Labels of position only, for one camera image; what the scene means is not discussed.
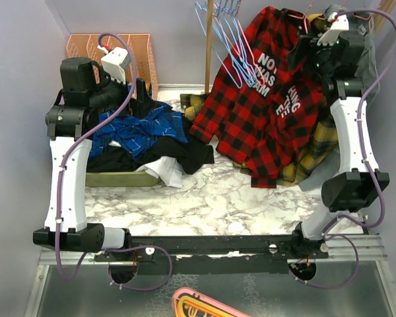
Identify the yellow plaid shirt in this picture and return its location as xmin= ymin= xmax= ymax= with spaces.
xmin=180 ymin=13 xmax=339 ymax=188

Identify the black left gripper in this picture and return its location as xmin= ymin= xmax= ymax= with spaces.
xmin=88 ymin=65 xmax=156 ymax=118

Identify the pink file organizer rack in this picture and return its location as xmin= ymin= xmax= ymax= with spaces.
xmin=66 ymin=34 xmax=159 ymax=100

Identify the wooden rack pole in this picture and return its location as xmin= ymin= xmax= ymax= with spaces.
xmin=204 ymin=0 xmax=214 ymax=94

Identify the pink wire hanger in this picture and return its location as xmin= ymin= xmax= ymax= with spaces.
xmin=232 ymin=0 xmax=261 ymax=79
xmin=287 ymin=0 xmax=318 ymax=35

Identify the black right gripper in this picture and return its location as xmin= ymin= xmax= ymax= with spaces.
xmin=285 ymin=36 xmax=335 ymax=79

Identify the grey shirt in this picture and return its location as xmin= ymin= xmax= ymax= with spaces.
xmin=298 ymin=3 xmax=382 ymax=192

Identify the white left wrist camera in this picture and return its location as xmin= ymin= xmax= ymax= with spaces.
xmin=100 ymin=46 xmax=131 ymax=85

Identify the blue plaid shirt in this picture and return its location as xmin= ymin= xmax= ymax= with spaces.
xmin=89 ymin=102 xmax=188 ymax=159

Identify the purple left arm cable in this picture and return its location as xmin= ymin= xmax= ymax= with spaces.
xmin=54 ymin=32 xmax=174 ymax=293

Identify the blue wire hanger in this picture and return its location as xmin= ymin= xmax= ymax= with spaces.
xmin=194 ymin=1 xmax=257 ymax=88

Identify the pink hanger under grey shirt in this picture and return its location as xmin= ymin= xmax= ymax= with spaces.
xmin=353 ymin=0 xmax=389 ymax=34

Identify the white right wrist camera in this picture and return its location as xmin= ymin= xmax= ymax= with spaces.
xmin=317 ymin=12 xmax=349 ymax=47

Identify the white garment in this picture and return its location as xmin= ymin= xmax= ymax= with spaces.
xmin=135 ymin=156 xmax=183 ymax=188

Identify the green laundry basket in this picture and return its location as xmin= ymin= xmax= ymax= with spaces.
xmin=85 ymin=171 xmax=160 ymax=188

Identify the aluminium rail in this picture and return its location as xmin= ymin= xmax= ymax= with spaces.
xmin=318 ymin=234 xmax=387 ymax=262

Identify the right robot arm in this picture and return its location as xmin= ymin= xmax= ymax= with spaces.
xmin=288 ymin=31 xmax=389 ymax=258

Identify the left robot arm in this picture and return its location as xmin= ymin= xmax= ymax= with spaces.
xmin=33 ymin=55 xmax=135 ymax=261

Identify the pink wire hanger on rack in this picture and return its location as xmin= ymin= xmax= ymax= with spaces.
xmin=232 ymin=0 xmax=261 ymax=79

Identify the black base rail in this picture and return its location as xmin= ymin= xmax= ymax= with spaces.
xmin=94 ymin=234 xmax=328 ymax=275

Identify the black garment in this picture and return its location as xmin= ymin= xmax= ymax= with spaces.
xmin=86 ymin=118 xmax=215 ymax=174

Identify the red black plaid shirt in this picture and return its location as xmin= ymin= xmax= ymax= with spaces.
xmin=188 ymin=5 xmax=326 ymax=189

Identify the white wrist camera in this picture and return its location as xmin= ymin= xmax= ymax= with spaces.
xmin=100 ymin=46 xmax=131 ymax=85
xmin=317 ymin=12 xmax=349 ymax=47

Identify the pink orange oval object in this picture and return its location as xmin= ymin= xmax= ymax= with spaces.
xmin=172 ymin=287 xmax=248 ymax=316

